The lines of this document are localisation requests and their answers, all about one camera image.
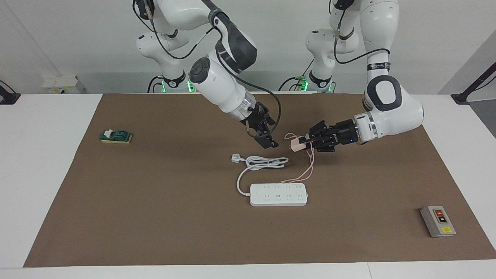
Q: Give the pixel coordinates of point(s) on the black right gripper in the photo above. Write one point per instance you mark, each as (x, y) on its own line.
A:
(256, 121)

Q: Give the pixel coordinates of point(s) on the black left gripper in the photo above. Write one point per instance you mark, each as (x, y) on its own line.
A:
(337, 135)

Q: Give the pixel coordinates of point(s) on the pink charger adapter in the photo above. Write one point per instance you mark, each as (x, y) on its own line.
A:
(297, 146)

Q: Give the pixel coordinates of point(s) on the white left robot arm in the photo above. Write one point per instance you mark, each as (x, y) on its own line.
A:
(395, 112)

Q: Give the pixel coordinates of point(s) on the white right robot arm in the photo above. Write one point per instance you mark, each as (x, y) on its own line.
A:
(221, 85)

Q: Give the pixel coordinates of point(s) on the white power strip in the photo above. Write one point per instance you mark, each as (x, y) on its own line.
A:
(279, 194)

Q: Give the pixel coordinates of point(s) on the brown table mat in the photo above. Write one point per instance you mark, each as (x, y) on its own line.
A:
(193, 240)

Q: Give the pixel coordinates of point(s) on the black stand clamp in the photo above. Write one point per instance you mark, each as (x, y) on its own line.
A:
(7, 97)
(474, 85)

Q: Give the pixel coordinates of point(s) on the grey push-button switch box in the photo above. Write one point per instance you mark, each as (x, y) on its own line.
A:
(438, 221)

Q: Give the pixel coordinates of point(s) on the green knife switch yellow base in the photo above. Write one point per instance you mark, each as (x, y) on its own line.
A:
(116, 136)

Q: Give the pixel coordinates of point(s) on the white wall outlet box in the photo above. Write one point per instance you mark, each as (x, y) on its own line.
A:
(60, 84)

